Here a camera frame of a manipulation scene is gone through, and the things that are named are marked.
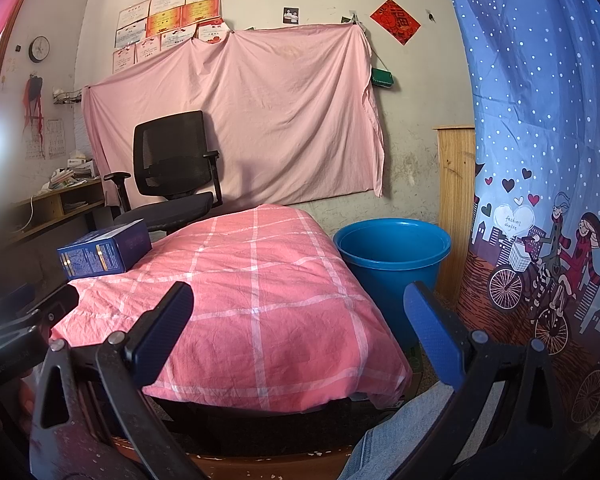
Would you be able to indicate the stack of books papers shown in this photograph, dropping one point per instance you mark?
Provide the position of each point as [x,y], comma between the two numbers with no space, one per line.
[78,170]

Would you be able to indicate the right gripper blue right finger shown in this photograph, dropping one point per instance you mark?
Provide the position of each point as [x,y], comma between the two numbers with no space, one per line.
[447,342]

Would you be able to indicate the blue cartoon curtain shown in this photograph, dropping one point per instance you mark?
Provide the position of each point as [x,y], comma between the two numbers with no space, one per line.
[533,264]

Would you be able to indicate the blue jeans leg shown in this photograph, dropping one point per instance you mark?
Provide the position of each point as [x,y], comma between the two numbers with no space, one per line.
[384,448]

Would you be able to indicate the red diamond wall poster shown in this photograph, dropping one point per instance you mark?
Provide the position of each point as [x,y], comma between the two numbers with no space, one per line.
[396,21]

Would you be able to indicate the blue plastic bucket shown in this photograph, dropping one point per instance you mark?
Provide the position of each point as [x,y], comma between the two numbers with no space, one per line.
[387,254]

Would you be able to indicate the red tassel wall ornament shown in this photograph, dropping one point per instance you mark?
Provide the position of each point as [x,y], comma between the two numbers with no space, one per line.
[32,102]

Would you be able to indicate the pink checkered table cloth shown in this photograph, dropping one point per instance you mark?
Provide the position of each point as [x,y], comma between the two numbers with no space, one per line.
[280,324]

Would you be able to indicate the round wall clock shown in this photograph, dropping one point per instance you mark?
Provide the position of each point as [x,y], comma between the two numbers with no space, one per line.
[39,49]

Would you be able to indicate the small dark photo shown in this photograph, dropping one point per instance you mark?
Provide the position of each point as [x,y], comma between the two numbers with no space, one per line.
[291,16]

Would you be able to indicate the black office chair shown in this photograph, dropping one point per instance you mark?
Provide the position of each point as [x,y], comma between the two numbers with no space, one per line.
[175,179]

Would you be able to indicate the pink wall sheet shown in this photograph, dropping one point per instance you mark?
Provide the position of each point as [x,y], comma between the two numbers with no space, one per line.
[291,111]

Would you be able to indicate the wooden cabinet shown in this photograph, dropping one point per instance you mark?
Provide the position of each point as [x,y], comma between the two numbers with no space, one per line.
[456,157]

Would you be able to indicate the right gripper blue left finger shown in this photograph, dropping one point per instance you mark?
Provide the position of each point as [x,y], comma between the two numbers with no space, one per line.
[136,358]

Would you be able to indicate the green hanging basket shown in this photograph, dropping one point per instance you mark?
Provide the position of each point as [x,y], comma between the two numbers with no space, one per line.
[381,78]

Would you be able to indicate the wall calendar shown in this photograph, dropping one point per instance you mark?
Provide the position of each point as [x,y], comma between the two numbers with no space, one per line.
[45,139]

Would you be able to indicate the wooden desk shelf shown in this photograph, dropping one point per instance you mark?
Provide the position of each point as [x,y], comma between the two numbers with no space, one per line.
[41,214]

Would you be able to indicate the blue cardboard box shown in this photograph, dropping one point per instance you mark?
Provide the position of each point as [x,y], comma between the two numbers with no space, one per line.
[113,250]

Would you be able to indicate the wall certificates group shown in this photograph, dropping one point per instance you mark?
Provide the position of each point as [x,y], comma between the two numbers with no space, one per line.
[147,28]

